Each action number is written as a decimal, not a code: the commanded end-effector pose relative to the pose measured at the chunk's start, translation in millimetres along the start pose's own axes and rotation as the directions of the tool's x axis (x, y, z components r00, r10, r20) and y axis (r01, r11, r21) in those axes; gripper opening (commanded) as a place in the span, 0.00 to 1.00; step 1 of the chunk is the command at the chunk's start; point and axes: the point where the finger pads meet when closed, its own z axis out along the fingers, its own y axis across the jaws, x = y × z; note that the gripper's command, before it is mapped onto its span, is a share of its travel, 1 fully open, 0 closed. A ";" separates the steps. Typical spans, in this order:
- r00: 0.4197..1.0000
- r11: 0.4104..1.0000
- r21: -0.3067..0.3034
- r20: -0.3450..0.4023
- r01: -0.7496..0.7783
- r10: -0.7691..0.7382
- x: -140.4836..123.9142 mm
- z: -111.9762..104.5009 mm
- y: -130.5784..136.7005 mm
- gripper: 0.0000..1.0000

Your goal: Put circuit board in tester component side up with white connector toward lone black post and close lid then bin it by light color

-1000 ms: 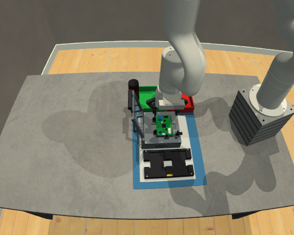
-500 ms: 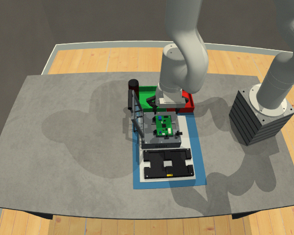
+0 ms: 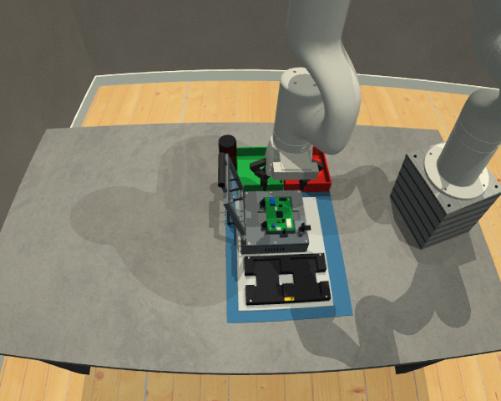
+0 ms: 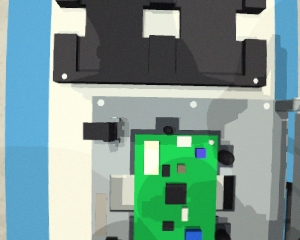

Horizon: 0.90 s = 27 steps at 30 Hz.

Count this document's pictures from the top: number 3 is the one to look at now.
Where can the green circuit board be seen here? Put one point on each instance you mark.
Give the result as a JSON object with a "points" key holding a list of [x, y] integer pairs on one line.
{"points": [[279, 214]]}

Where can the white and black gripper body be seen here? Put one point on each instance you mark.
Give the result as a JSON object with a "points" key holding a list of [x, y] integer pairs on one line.
{"points": [[272, 155]]}

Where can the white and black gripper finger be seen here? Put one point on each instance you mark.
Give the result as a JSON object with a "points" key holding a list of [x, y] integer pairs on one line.
{"points": [[261, 173], [303, 183]]}

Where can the green open bin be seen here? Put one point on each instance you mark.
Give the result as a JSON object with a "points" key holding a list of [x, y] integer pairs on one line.
{"points": [[247, 155]]}

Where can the red bin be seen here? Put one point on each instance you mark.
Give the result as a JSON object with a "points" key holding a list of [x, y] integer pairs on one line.
{"points": [[322, 182]]}

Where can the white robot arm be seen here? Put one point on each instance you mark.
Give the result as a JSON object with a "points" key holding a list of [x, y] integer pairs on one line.
{"points": [[314, 35]]}

